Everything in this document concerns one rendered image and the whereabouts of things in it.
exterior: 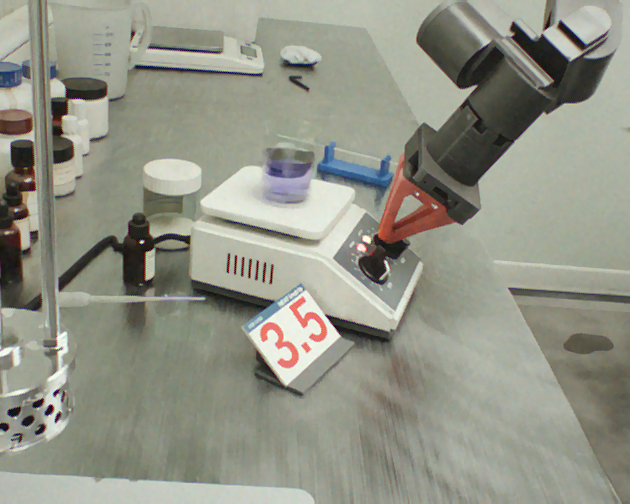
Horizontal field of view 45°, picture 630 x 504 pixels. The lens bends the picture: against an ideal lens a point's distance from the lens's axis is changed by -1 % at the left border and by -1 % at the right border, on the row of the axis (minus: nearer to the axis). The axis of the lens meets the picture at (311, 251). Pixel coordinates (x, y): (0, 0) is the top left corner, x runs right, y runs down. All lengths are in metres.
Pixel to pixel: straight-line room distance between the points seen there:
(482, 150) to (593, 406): 0.80
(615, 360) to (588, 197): 1.00
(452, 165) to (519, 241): 1.79
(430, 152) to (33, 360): 0.44
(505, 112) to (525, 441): 0.26
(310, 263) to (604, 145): 1.82
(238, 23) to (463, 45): 1.13
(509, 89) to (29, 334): 0.44
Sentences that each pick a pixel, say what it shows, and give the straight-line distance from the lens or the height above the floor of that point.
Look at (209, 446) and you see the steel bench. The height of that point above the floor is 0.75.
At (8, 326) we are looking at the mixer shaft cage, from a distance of 0.37.
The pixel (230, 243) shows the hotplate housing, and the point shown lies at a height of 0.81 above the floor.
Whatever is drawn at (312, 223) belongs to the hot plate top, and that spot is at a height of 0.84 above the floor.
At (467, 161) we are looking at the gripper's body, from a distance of 0.68.
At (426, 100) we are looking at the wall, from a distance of 2.23.
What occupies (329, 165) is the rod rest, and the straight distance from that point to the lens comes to 1.06.
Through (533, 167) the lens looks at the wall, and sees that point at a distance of 2.38.
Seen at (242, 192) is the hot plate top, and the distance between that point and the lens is 0.74.
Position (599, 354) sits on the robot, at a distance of 1.55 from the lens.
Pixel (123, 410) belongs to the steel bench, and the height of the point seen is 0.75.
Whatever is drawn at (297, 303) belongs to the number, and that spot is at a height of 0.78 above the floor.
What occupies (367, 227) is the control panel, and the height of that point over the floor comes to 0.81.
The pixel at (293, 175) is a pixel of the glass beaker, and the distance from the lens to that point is 0.70.
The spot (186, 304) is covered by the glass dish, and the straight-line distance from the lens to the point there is 0.70.
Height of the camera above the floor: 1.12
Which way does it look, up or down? 26 degrees down
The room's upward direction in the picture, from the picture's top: 7 degrees clockwise
